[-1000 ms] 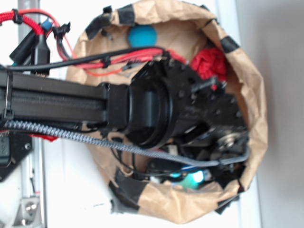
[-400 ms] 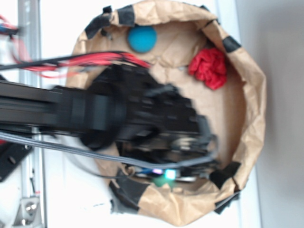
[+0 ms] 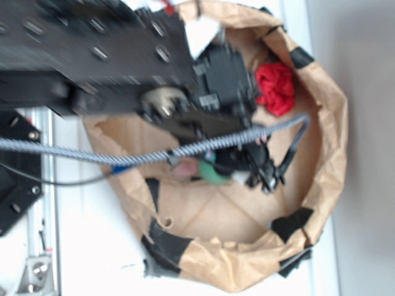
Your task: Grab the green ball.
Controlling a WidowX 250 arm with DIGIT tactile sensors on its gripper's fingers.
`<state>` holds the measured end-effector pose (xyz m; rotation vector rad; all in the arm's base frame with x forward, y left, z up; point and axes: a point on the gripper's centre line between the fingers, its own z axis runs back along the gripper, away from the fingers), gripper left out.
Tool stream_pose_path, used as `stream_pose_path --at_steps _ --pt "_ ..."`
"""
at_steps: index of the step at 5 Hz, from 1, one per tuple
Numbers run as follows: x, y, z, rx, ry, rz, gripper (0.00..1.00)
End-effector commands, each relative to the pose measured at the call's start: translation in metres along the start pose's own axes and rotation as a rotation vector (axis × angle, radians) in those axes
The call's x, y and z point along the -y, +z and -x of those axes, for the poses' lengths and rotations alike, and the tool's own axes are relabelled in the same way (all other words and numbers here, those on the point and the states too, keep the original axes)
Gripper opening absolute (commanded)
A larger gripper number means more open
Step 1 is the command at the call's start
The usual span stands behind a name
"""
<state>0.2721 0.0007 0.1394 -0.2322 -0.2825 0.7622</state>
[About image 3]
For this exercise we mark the metal corner bracket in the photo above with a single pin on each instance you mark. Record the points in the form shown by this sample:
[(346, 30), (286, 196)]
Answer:
[(38, 277)]

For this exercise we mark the pink plush bunny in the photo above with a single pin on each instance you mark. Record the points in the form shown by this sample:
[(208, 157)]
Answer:
[(187, 169)]

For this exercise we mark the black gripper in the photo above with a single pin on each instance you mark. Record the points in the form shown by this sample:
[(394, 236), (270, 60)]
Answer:
[(251, 165)]

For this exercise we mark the green ball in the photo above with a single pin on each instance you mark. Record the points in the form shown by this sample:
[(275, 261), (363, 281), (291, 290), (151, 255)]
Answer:
[(208, 173)]

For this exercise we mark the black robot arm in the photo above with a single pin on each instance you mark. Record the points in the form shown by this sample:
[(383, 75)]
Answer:
[(106, 58)]

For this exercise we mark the aluminium extrusion rail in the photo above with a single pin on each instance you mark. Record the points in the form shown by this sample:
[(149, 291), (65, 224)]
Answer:
[(43, 238)]

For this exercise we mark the brown paper bag bin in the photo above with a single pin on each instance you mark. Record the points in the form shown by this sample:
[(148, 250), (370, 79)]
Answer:
[(258, 35)]

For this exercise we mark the red crumpled cloth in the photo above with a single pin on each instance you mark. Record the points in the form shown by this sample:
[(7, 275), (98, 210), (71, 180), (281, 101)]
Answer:
[(277, 93)]

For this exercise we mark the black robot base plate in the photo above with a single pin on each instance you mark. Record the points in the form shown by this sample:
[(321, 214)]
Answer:
[(18, 193)]

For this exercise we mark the white tray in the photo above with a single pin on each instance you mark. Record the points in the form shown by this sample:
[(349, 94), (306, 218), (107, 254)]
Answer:
[(101, 253)]

